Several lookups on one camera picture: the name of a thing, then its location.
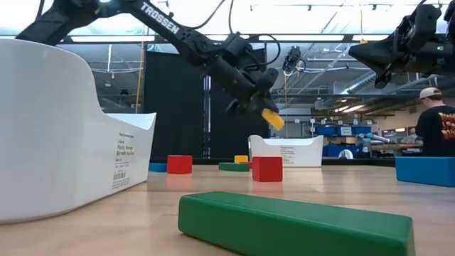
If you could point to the wooden workbench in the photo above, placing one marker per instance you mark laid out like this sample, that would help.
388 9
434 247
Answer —
391 146

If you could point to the white plastic storage bin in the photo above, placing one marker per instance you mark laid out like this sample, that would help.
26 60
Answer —
53 142
302 151

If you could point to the long green block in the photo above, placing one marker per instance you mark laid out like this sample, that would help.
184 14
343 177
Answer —
284 224

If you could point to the person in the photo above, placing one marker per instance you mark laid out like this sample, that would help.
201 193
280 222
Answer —
435 131

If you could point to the yellow rectangular block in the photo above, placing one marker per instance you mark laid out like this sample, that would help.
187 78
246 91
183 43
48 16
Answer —
273 120

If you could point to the yellow cube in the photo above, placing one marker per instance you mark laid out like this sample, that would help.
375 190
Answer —
241 159

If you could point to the red cube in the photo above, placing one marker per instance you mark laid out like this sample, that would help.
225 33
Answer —
179 164
267 169

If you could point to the grey background robot arm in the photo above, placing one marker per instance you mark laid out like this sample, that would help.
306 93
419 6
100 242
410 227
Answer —
373 137

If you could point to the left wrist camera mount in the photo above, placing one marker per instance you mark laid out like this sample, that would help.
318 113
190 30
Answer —
268 80

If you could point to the black partition panel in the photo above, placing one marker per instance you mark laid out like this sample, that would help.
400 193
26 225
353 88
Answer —
174 106
227 142

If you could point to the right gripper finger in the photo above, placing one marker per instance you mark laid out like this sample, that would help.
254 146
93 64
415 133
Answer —
384 78
377 53

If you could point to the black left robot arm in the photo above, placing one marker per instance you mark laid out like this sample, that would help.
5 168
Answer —
160 19

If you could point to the black hanging camera rig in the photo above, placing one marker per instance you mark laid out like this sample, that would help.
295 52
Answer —
293 58

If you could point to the silver ventilation duct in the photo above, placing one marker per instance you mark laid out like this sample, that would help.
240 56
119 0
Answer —
359 85

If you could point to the blue rectangular block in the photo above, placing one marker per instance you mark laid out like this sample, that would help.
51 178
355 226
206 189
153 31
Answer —
426 171
158 167

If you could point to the ceiling light bar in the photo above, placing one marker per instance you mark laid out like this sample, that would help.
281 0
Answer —
313 37
369 37
113 38

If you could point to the blue cabinet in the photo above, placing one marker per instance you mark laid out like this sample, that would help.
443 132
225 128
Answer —
334 151

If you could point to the blue shelf storage bin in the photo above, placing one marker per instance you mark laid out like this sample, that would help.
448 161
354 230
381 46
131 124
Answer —
363 130
325 131
345 131

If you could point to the black aluminium table frame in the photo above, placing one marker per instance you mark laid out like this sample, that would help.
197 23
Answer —
355 161

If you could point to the white round object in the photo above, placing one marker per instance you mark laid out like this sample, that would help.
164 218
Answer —
346 154

